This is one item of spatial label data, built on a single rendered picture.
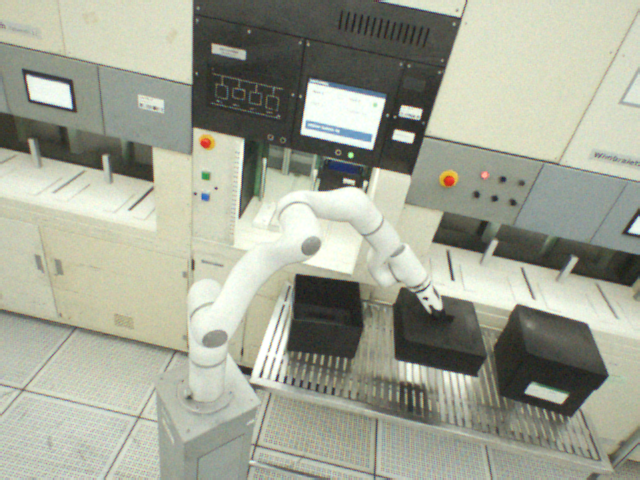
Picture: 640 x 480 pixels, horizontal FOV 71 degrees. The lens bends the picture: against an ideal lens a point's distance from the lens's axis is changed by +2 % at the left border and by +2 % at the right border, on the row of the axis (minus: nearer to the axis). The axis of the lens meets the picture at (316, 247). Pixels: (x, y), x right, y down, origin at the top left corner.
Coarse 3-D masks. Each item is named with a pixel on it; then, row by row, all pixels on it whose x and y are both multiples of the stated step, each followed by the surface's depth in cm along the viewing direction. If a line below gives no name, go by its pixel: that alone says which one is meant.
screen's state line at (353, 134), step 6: (306, 120) 167; (306, 126) 168; (312, 126) 168; (318, 126) 168; (324, 126) 167; (330, 126) 167; (336, 126) 167; (324, 132) 169; (330, 132) 168; (336, 132) 168; (342, 132) 168; (348, 132) 167; (354, 132) 167; (360, 132) 167; (354, 138) 168; (360, 138) 168; (366, 138) 168
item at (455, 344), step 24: (408, 312) 160; (432, 312) 159; (456, 312) 165; (408, 336) 150; (432, 336) 152; (456, 336) 154; (480, 336) 157; (408, 360) 154; (432, 360) 153; (456, 360) 151; (480, 360) 150
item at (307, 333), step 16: (304, 288) 191; (320, 288) 191; (336, 288) 191; (352, 288) 191; (304, 304) 196; (320, 304) 196; (336, 304) 196; (352, 304) 195; (288, 320) 184; (304, 320) 188; (320, 320) 190; (336, 320) 192; (352, 320) 190; (288, 336) 170; (304, 336) 169; (320, 336) 169; (336, 336) 169; (352, 336) 169; (304, 352) 175; (320, 352) 174; (336, 352) 174; (352, 352) 174
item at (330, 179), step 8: (328, 160) 251; (336, 160) 239; (328, 168) 233; (328, 176) 235; (336, 176) 234; (344, 176) 234; (352, 176) 233; (360, 176) 233; (320, 184) 238; (328, 184) 238; (336, 184) 237; (344, 184) 236; (352, 184) 236
